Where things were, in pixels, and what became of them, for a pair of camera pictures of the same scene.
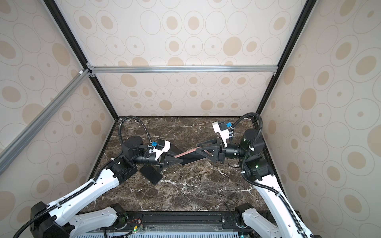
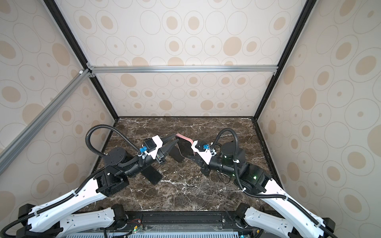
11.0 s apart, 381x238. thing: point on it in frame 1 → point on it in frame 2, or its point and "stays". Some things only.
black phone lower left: x=151 y=173 stays
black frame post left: x=53 y=8 stays
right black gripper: x=218 y=150 → x=201 y=163
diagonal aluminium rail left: x=10 y=150 stays
